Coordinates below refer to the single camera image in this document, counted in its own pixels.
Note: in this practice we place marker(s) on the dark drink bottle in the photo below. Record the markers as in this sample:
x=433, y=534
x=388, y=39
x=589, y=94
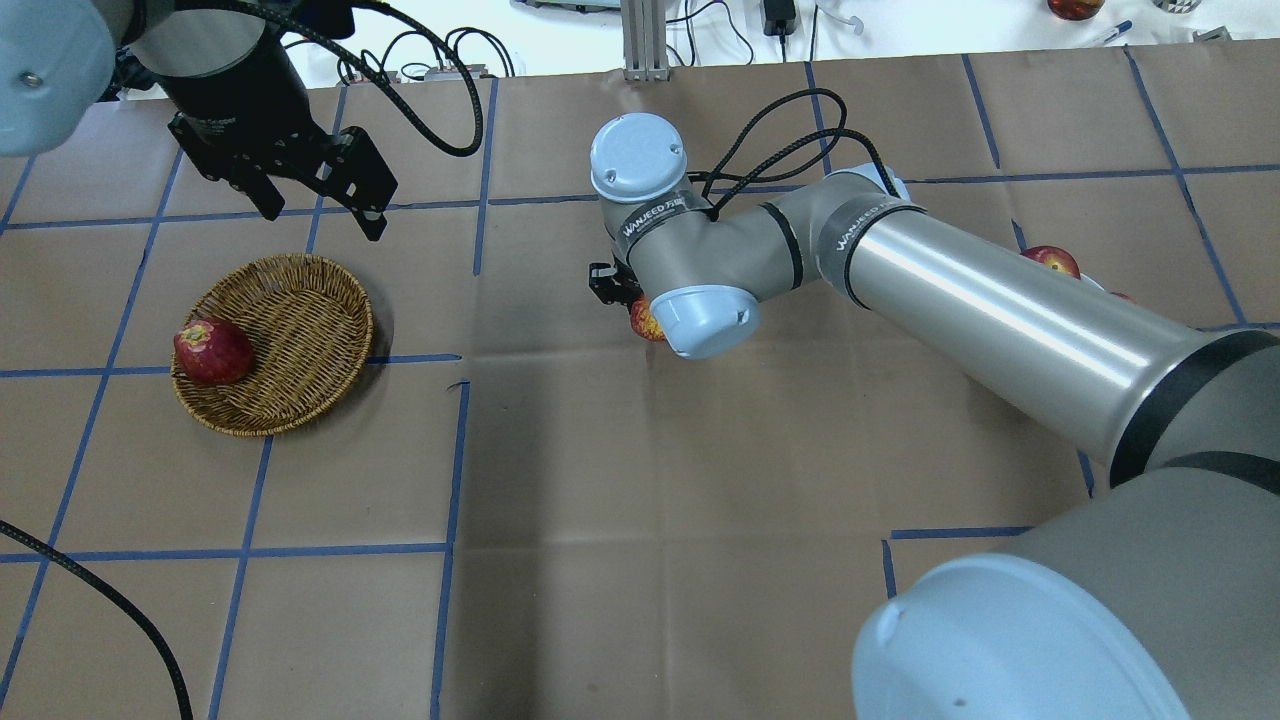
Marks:
x=1075, y=10

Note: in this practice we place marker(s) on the red yellow apple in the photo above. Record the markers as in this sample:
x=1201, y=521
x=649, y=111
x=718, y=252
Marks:
x=642, y=321

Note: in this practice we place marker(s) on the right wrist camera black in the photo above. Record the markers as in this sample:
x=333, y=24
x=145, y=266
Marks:
x=614, y=284

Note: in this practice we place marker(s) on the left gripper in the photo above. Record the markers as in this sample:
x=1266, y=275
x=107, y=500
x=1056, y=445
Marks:
x=232, y=88

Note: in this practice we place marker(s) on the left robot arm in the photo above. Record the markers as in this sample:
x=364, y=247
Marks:
x=60, y=57

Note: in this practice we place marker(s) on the white blue pen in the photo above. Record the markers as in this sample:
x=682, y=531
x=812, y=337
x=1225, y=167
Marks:
x=1111, y=35

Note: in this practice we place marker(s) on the red apple on plate far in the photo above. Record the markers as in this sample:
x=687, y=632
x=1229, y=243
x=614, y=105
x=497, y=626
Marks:
x=1054, y=258

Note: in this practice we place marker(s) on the aluminium frame post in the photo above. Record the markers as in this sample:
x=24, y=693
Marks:
x=643, y=25

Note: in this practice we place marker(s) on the dark red apple in basket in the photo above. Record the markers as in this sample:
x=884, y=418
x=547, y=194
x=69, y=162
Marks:
x=214, y=352

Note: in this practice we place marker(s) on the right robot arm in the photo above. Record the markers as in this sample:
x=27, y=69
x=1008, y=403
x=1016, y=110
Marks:
x=1157, y=600

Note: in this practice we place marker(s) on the black power adapter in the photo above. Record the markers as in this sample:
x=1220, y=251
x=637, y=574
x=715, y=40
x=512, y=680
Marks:
x=779, y=18

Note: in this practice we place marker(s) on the round wicker basket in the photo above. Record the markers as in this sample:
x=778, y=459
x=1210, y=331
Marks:
x=311, y=325

